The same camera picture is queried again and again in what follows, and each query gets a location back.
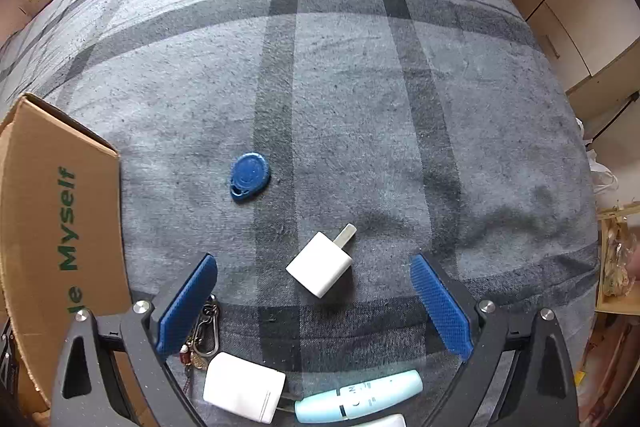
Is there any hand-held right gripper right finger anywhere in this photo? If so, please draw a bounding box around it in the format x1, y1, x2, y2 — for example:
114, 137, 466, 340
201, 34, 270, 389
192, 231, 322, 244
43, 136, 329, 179
409, 253, 581, 427

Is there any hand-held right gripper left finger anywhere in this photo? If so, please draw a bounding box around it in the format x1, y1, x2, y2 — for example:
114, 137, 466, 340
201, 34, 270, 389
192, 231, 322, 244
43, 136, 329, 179
50, 253, 221, 427

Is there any white charger plug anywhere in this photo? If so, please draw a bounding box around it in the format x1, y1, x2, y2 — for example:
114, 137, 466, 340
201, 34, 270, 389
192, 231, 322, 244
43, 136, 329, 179
286, 223, 358, 299

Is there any blue round key fob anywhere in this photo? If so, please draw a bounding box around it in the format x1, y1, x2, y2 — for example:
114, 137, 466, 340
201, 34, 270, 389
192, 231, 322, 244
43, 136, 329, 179
230, 152, 271, 206

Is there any brown cardboard box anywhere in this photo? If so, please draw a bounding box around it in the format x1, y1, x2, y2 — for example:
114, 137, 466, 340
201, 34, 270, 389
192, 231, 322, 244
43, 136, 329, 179
0, 93, 161, 427

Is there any white plastic case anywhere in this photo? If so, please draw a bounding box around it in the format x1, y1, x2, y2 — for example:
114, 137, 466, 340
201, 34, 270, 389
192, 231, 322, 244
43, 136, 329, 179
203, 352, 287, 424

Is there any light blue tube device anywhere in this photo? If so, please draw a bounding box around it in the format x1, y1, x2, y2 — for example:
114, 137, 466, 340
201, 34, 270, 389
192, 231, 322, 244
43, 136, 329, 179
294, 369, 424, 424

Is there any white rounded object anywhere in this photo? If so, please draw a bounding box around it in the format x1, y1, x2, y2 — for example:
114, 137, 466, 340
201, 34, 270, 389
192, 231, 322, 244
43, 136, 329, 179
350, 413, 407, 427

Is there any white plastic bag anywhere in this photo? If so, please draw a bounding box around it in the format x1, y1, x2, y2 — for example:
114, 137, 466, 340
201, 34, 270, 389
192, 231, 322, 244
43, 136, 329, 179
575, 117, 621, 208

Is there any grey plaid blanket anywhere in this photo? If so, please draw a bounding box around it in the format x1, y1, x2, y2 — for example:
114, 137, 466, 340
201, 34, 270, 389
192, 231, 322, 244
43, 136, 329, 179
0, 0, 601, 427

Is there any beige cabinet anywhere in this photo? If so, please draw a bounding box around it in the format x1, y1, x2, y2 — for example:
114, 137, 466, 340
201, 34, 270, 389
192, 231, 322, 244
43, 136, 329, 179
492, 0, 640, 138

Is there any keychain with metal carabiner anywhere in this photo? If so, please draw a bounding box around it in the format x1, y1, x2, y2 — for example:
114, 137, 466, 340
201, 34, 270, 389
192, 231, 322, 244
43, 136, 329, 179
179, 294, 222, 393

